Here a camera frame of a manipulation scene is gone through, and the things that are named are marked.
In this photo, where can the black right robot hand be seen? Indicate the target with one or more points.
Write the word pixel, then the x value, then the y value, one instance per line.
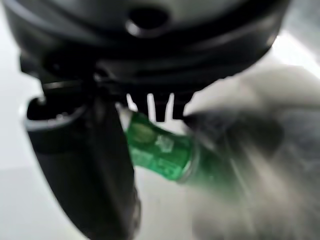
pixel 82 160

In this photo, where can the green drink can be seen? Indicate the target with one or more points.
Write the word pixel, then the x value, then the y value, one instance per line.
pixel 160 150

